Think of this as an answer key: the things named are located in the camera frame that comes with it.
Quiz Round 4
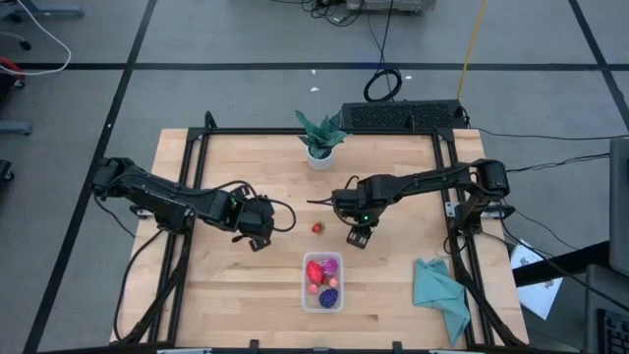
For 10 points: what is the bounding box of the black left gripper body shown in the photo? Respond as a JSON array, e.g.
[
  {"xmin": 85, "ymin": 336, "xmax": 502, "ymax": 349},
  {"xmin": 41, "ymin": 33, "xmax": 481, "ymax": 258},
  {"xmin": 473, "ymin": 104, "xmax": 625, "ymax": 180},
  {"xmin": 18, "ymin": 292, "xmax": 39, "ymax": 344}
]
[{"xmin": 239, "ymin": 196, "xmax": 276, "ymax": 239}]

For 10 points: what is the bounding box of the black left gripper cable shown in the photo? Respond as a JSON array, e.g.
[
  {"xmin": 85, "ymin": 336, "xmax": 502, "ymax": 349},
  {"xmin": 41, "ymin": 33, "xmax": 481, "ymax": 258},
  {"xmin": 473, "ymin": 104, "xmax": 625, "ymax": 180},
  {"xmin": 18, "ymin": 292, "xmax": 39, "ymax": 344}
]
[{"xmin": 264, "ymin": 198, "xmax": 298, "ymax": 233}]

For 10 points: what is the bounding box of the black cable tangle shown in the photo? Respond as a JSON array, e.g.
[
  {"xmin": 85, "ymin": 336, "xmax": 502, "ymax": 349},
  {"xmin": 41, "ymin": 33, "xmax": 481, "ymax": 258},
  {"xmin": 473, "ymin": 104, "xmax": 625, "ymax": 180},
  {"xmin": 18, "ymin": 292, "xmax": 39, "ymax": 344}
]
[{"xmin": 272, "ymin": 0, "xmax": 370, "ymax": 29}]

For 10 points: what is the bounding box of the yellow hanging cable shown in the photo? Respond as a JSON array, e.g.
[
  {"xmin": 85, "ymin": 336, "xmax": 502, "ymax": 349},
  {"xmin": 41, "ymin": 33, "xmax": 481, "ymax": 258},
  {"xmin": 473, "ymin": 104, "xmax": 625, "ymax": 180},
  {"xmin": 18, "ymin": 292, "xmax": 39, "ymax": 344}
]
[{"xmin": 455, "ymin": 0, "xmax": 488, "ymax": 102}]

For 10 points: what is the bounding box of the clear plastic tupperware container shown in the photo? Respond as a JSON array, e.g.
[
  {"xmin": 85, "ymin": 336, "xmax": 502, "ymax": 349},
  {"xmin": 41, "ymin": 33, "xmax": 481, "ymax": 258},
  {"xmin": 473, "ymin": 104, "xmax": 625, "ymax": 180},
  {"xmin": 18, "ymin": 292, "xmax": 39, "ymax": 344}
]
[{"xmin": 301, "ymin": 251, "xmax": 345, "ymax": 314}]

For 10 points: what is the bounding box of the grey monitor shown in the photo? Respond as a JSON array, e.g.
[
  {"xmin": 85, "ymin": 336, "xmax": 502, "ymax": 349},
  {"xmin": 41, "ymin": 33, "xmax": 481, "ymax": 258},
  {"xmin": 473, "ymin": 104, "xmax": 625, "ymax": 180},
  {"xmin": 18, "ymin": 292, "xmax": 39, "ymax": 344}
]
[{"xmin": 607, "ymin": 136, "xmax": 629, "ymax": 276}]

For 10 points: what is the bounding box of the black hanging coiled cable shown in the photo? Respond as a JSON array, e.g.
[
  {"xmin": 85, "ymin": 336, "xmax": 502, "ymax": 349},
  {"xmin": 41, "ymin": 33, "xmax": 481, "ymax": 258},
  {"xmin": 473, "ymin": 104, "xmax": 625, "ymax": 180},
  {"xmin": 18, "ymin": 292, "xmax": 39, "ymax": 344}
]
[{"xmin": 362, "ymin": 0, "xmax": 403, "ymax": 103}]

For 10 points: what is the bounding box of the dark purple toy grape bunch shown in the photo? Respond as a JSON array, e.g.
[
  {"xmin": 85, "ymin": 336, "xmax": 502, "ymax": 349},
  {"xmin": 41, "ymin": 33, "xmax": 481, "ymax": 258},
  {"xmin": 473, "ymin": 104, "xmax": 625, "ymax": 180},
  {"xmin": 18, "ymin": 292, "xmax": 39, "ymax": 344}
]
[{"xmin": 317, "ymin": 288, "xmax": 340, "ymax": 310}]

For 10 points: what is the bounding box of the teal cloth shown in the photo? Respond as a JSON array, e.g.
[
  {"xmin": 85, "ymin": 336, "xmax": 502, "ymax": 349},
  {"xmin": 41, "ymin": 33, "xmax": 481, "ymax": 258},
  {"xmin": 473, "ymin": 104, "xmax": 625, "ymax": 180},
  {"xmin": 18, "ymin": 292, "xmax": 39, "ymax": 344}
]
[{"xmin": 412, "ymin": 258, "xmax": 472, "ymax": 347}]

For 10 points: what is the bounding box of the grey chair base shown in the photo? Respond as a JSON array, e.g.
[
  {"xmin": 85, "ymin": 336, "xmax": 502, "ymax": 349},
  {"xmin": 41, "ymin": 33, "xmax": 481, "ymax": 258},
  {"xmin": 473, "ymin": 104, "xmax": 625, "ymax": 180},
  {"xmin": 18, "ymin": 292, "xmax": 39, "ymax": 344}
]
[{"xmin": 0, "ymin": 0, "xmax": 86, "ymax": 22}]

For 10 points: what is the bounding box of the black floor cable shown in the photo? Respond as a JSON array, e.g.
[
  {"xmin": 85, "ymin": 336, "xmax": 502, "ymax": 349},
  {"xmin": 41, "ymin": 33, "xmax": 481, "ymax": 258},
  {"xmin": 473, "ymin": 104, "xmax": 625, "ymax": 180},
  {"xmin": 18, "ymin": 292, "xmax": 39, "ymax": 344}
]
[
  {"xmin": 466, "ymin": 122, "xmax": 629, "ymax": 143},
  {"xmin": 503, "ymin": 152, "xmax": 610, "ymax": 175}
]

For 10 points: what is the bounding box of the black desk bar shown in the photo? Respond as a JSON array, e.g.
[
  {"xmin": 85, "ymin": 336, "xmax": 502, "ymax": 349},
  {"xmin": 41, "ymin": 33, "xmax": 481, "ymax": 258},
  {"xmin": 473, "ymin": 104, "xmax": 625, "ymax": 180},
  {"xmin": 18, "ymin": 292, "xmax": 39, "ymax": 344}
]
[{"xmin": 513, "ymin": 239, "xmax": 610, "ymax": 288}]

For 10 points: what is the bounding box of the grey furniture leg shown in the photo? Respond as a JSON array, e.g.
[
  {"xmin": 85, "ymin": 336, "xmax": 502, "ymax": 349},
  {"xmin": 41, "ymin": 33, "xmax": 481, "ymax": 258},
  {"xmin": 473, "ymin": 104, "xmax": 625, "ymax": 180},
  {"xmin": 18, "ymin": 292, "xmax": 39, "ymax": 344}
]
[{"xmin": 0, "ymin": 120, "xmax": 33, "ymax": 137}]

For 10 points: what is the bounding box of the white printed paper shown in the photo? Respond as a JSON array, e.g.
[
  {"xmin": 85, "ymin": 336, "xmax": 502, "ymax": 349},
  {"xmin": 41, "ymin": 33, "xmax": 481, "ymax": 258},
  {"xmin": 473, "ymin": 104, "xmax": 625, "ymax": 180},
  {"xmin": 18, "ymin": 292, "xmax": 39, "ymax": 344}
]
[{"xmin": 509, "ymin": 239, "xmax": 564, "ymax": 321}]

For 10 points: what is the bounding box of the red object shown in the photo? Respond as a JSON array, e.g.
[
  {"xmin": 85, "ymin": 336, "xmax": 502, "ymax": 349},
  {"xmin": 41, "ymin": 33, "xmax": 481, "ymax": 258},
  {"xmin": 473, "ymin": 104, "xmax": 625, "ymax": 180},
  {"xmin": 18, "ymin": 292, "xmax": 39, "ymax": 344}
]
[{"xmin": 0, "ymin": 56, "xmax": 26, "ymax": 89}]

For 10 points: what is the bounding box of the black keyboard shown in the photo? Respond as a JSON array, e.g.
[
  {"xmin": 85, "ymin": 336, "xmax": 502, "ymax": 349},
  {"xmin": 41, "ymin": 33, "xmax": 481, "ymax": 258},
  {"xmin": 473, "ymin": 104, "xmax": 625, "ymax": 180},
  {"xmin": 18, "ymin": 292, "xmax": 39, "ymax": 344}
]
[
  {"xmin": 597, "ymin": 308, "xmax": 629, "ymax": 354},
  {"xmin": 339, "ymin": 99, "xmax": 469, "ymax": 132}
]

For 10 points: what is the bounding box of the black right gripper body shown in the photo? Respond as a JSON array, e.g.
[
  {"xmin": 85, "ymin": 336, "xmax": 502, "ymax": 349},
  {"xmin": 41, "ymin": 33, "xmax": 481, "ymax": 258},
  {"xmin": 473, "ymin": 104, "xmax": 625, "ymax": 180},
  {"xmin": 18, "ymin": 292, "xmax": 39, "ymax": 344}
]
[{"xmin": 333, "ymin": 189, "xmax": 382, "ymax": 227}]

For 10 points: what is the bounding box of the green plant in white pot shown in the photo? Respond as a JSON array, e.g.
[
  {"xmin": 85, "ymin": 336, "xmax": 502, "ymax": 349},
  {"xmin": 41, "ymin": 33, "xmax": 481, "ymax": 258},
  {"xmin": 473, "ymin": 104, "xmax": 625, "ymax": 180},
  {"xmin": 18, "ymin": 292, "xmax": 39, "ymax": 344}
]
[{"xmin": 293, "ymin": 109, "xmax": 349, "ymax": 172}]

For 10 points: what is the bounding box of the grey equipment box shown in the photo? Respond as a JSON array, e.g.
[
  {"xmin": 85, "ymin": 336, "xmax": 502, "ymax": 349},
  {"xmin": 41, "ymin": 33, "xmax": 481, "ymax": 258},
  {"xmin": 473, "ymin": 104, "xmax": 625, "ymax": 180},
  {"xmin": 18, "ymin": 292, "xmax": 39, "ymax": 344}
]
[{"xmin": 345, "ymin": 0, "xmax": 437, "ymax": 15}]

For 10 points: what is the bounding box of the grey desk surface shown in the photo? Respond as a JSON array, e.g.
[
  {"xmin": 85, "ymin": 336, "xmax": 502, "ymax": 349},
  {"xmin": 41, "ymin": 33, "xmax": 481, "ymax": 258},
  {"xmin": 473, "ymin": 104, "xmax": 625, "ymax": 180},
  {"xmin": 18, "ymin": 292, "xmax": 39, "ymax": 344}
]
[{"xmin": 583, "ymin": 264, "xmax": 629, "ymax": 354}]

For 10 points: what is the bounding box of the white floor cable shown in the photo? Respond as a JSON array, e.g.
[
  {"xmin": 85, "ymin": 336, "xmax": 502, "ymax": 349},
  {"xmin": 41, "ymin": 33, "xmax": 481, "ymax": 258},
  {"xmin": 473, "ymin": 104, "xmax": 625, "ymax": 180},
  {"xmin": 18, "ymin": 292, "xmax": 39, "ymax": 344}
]
[{"xmin": 0, "ymin": 0, "xmax": 73, "ymax": 78}]

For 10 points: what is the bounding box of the black aluminium table frame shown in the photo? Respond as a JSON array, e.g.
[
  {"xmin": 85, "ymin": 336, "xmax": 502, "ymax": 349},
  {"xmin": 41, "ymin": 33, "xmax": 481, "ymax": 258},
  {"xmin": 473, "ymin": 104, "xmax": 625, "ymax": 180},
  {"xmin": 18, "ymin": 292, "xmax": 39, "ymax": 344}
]
[{"xmin": 111, "ymin": 110, "xmax": 522, "ymax": 348}]

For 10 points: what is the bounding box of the red ridged toy fruit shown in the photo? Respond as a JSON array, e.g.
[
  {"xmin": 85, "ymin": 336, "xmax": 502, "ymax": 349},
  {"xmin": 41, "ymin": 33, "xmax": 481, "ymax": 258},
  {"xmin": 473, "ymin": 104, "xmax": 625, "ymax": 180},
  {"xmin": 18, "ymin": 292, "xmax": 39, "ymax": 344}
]
[{"xmin": 306, "ymin": 260, "xmax": 324, "ymax": 285}]

